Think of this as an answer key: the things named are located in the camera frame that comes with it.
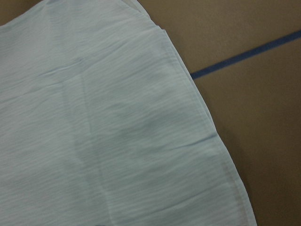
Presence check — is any light blue button-up shirt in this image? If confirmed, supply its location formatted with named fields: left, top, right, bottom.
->
left=0, top=0, right=256, bottom=226

